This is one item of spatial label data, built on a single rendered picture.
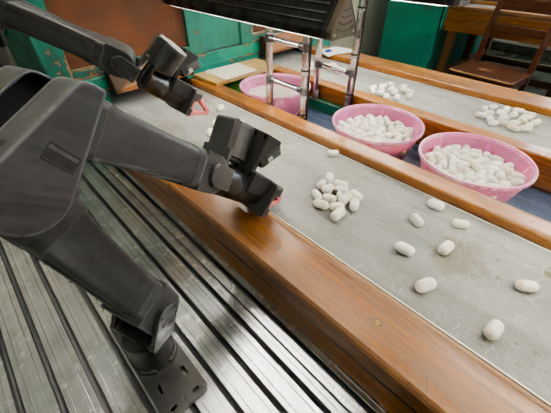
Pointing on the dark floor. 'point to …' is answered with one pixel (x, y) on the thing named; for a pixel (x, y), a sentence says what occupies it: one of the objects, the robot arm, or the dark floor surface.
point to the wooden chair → (478, 71)
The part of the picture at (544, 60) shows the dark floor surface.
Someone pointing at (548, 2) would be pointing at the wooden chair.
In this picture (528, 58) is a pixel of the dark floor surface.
